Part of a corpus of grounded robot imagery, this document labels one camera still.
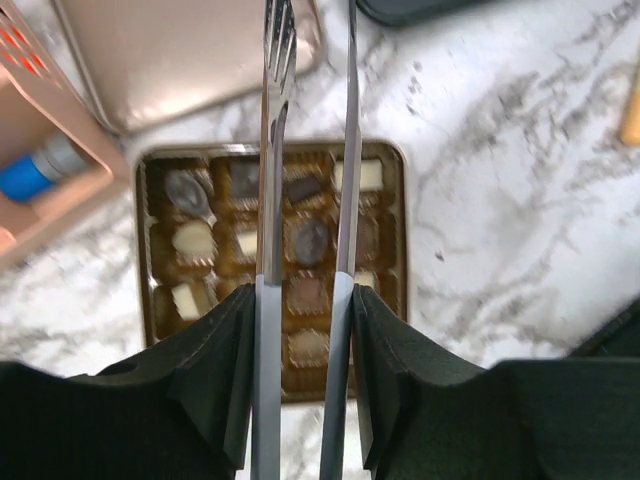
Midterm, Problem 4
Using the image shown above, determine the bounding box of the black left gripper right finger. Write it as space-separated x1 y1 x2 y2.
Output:
352 287 490 473

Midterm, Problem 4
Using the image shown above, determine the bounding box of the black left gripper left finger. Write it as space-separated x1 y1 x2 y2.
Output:
97 283 255 468

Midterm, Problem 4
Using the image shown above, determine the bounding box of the gold chocolate tin box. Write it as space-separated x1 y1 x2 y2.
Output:
134 140 408 403

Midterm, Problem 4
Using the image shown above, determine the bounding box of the blue grey small bottle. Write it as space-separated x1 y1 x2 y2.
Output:
1 133 92 203

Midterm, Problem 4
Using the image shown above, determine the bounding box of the tan stick on table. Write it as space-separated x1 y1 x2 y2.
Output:
619 74 640 146

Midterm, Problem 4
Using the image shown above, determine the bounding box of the rose gold tin lid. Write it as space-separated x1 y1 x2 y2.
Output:
52 0 326 134

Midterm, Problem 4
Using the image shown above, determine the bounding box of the peach plastic desk organizer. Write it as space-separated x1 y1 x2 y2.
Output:
1 1 130 267

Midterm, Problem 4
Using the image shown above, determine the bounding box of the black orange marker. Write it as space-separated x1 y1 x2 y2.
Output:
1 25 49 78

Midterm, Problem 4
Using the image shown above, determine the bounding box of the black plastic tray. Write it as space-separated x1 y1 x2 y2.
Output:
356 0 486 27

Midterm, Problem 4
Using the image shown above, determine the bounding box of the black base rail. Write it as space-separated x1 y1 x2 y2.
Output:
569 299 640 358

